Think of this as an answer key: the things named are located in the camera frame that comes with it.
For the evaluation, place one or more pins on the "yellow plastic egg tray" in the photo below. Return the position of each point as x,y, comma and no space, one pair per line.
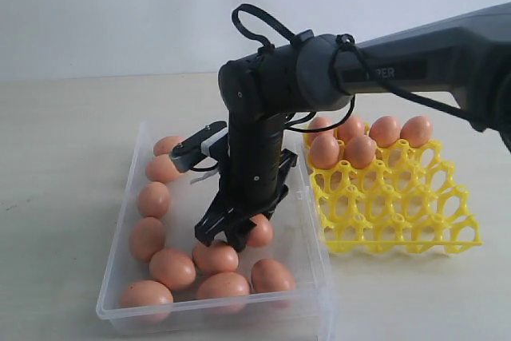
406,197

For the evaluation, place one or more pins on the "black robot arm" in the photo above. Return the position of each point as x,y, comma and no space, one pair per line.
459,66

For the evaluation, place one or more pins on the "clear plastic container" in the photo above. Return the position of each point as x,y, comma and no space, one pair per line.
220,238

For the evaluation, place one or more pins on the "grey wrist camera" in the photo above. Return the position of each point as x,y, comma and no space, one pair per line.
190,152

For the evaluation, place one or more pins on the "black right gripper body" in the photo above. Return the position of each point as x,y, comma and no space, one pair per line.
258,164

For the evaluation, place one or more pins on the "brown egg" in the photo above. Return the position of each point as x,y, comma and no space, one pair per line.
173,268
216,258
385,131
145,293
417,131
324,152
360,151
162,169
353,127
262,234
224,284
317,123
146,239
166,144
269,275
154,200

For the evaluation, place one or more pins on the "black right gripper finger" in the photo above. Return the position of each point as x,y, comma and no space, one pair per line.
213,221
238,228

